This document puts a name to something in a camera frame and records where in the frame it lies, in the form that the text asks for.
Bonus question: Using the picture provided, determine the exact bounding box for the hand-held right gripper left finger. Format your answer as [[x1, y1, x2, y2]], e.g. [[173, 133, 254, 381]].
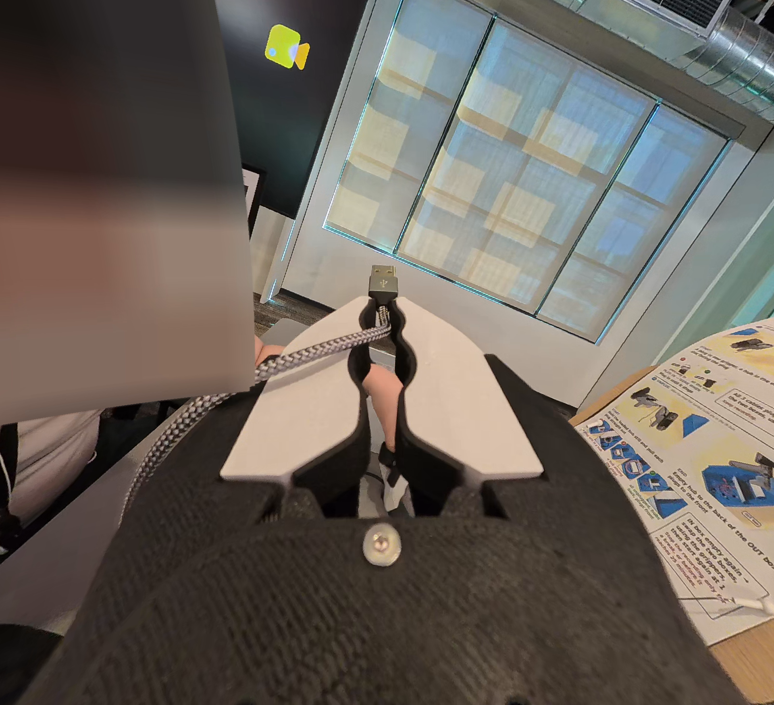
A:
[[219, 295, 371, 497]]

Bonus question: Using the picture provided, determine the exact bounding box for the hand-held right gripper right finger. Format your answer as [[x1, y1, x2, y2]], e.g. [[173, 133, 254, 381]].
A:
[[392, 295, 546, 497]]

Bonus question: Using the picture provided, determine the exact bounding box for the grey braided usb cable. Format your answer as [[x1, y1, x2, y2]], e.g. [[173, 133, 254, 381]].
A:
[[118, 262, 403, 527]]

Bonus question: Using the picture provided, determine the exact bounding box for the person's left forearm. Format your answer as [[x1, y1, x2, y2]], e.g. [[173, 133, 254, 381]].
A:
[[254, 335, 401, 453]]

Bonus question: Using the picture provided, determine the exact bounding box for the framed black-white tag sign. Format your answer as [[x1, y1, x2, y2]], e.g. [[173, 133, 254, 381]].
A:
[[241, 164, 268, 237]]

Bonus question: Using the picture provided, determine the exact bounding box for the printed instruction sheet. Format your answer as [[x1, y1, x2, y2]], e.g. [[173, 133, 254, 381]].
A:
[[574, 318, 774, 647]]

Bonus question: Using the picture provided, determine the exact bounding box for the large window with blinds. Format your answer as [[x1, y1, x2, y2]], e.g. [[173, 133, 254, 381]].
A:
[[322, 0, 746, 346]]

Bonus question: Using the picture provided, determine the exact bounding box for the person's cream shirt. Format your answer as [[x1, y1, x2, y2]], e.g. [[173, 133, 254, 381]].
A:
[[0, 409, 104, 537]]

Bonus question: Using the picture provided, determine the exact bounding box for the instruction sheet on wooden stand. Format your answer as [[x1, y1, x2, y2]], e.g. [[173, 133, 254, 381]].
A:
[[570, 365, 774, 705]]

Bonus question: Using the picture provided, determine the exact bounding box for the black wall screen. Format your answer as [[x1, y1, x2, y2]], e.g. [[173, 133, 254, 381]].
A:
[[202, 0, 372, 220]]

